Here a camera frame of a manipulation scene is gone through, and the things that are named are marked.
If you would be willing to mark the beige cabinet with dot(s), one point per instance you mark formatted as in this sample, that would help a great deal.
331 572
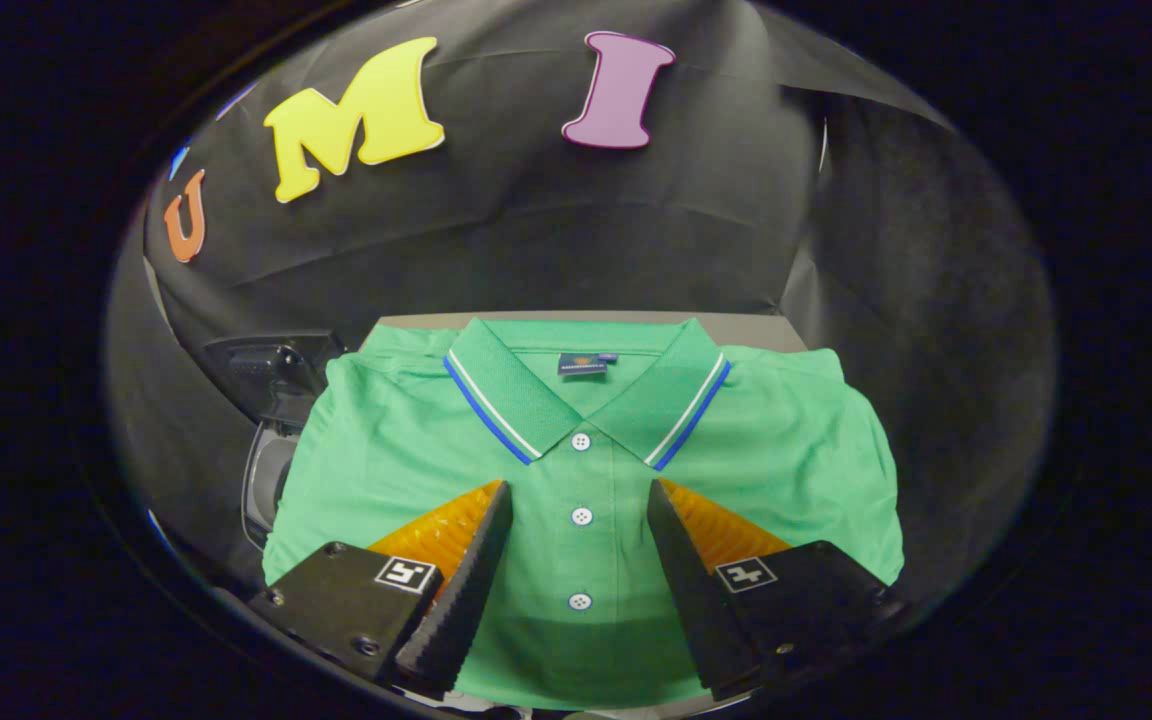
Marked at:
756 332

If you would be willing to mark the black backdrop cloth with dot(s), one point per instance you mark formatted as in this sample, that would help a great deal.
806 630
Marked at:
556 240

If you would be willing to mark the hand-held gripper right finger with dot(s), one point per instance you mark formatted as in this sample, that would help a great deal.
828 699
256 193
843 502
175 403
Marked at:
686 590

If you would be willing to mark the green polo shirt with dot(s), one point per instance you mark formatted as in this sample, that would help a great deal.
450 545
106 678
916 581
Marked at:
796 450

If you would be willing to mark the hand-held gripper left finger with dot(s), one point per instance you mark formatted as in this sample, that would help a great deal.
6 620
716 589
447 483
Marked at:
466 590

